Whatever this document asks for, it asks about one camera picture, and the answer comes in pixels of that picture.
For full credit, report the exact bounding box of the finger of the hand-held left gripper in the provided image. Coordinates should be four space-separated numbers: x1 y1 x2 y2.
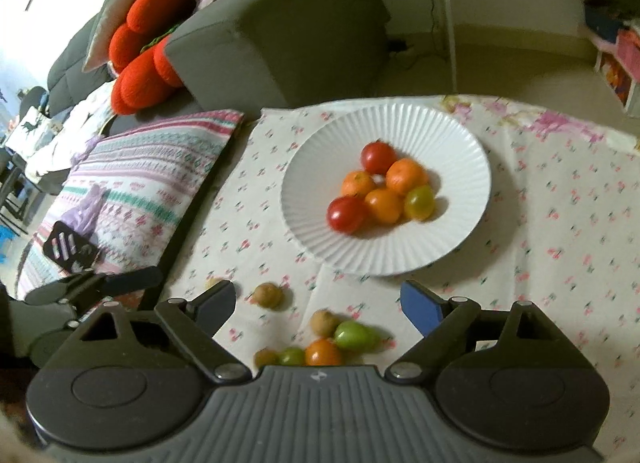
25 267 165 305

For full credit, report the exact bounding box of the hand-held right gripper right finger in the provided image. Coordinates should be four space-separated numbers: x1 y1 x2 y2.
384 280 576 385

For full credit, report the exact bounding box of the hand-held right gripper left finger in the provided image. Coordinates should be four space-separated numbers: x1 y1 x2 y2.
65 280 252 385

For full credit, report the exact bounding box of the olive green tomato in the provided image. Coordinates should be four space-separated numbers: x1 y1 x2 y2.
404 184 436 222

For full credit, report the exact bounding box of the orange tomato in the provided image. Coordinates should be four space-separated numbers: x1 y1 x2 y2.
364 187 405 224
305 338 343 367

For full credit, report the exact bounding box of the red tomato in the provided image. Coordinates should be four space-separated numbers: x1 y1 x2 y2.
327 196 366 235
361 140 398 175

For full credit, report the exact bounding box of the white ribbed plate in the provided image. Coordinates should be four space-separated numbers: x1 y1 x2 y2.
280 99 493 278

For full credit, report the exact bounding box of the orange tangerine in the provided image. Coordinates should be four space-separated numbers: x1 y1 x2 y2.
386 158 430 196
341 170 377 198

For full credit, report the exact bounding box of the lilac cloth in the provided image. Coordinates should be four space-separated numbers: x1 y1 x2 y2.
70 136 108 244

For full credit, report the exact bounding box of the striped patterned pillow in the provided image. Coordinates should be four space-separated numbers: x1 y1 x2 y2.
17 110 246 294

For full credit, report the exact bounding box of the cherry print tablecloth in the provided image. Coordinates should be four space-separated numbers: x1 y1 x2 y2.
162 93 640 449

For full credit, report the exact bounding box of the dark chair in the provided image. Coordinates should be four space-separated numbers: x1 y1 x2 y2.
0 148 31 234

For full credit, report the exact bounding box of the white printed cloth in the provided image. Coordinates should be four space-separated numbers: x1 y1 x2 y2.
5 88 116 179

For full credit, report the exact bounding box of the red flower cushion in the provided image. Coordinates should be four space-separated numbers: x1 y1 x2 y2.
109 0 211 116

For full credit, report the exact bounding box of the pink floral cloth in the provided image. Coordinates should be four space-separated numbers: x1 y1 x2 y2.
440 93 640 154

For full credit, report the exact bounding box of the white pillow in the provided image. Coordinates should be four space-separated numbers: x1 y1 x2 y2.
82 0 173 71

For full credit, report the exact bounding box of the grey sofa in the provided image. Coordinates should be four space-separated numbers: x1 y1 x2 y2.
45 0 393 144

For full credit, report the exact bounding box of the white bookshelf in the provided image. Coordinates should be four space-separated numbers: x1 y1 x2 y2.
425 0 640 94

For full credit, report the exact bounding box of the white picture storage box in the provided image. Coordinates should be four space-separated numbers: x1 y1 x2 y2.
595 50 640 116

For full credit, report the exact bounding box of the pink plastic basket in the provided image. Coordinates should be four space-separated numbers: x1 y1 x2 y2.
617 26 640 74

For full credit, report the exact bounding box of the blue storage box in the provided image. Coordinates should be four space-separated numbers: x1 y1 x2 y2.
585 0 626 41

